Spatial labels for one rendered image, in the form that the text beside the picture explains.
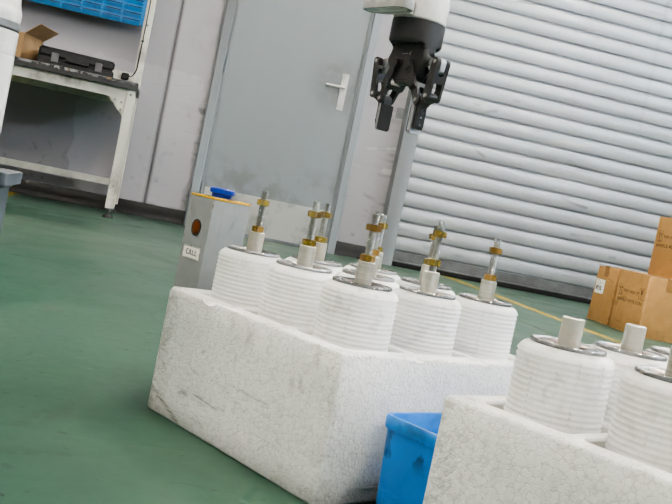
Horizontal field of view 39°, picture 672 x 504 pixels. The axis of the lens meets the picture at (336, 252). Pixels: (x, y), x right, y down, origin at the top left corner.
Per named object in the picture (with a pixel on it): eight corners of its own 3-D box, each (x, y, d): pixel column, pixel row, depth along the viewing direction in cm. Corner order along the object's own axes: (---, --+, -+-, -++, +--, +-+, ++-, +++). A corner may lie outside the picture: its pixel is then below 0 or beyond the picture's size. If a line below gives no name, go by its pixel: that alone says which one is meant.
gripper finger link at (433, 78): (433, 55, 128) (417, 97, 130) (441, 58, 127) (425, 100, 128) (447, 60, 130) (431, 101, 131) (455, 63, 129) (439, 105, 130)
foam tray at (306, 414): (312, 507, 108) (344, 353, 108) (146, 406, 138) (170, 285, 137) (524, 491, 134) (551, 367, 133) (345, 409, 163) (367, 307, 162)
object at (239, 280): (274, 383, 138) (299, 261, 137) (234, 387, 130) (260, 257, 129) (223, 365, 143) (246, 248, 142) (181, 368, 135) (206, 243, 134)
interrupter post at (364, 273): (348, 284, 119) (354, 258, 118) (365, 287, 120) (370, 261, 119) (357, 287, 116) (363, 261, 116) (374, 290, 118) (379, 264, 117)
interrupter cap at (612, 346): (642, 363, 97) (644, 356, 97) (580, 344, 102) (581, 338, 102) (679, 365, 102) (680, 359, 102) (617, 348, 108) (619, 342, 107)
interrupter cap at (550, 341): (577, 358, 89) (579, 351, 89) (513, 338, 95) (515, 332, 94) (620, 361, 94) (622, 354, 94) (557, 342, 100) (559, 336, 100)
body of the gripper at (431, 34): (460, 25, 132) (446, 92, 133) (419, 26, 139) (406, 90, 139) (420, 9, 128) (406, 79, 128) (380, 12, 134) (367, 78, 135)
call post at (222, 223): (174, 396, 148) (213, 199, 146) (152, 383, 153) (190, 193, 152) (213, 397, 153) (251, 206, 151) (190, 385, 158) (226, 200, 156)
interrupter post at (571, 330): (570, 352, 93) (577, 319, 92) (550, 346, 94) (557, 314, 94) (584, 353, 94) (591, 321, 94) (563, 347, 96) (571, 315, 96)
